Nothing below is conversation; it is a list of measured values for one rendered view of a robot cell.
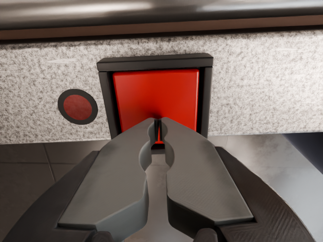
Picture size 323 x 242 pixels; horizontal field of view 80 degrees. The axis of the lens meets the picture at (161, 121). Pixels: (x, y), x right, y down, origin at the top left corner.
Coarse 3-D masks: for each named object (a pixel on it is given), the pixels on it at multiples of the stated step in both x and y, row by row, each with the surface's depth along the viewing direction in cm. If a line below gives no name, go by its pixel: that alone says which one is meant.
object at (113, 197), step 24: (144, 120) 12; (120, 144) 10; (144, 144) 10; (96, 168) 8; (120, 168) 8; (144, 168) 10; (96, 192) 7; (120, 192) 7; (144, 192) 7; (72, 216) 6; (96, 216) 6; (120, 216) 7; (144, 216) 7; (120, 240) 7
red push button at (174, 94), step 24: (120, 72) 13; (144, 72) 13; (168, 72) 13; (192, 72) 13; (120, 96) 14; (144, 96) 14; (168, 96) 14; (192, 96) 14; (120, 120) 15; (192, 120) 15
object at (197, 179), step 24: (168, 120) 12; (168, 144) 10; (192, 144) 10; (192, 168) 8; (216, 168) 8; (168, 192) 7; (192, 192) 7; (216, 192) 7; (168, 216) 8; (192, 216) 7; (216, 216) 6; (240, 216) 6
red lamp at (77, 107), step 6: (72, 96) 15; (78, 96) 15; (66, 102) 15; (72, 102) 15; (78, 102) 15; (84, 102) 15; (66, 108) 16; (72, 108) 16; (78, 108) 16; (84, 108) 16; (90, 108) 16; (72, 114) 16; (78, 114) 16; (84, 114) 16; (90, 114) 16
